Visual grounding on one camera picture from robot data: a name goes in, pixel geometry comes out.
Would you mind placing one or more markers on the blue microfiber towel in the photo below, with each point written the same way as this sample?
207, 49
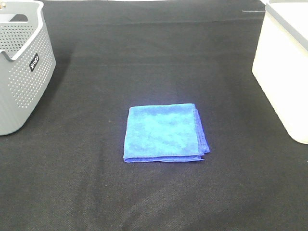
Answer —
164, 133

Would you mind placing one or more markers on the black fabric table cover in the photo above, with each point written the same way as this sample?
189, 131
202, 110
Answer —
64, 169

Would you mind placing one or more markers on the white plastic storage bin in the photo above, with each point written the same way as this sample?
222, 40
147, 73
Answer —
281, 63

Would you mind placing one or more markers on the grey perforated plastic basket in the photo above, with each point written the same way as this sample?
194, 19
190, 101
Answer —
27, 62

